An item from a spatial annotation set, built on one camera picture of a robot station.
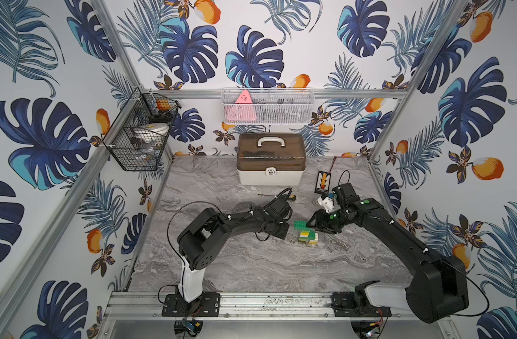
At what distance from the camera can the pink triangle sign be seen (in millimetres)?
900

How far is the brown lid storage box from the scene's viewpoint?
0.98 m

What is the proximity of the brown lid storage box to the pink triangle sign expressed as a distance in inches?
4.4
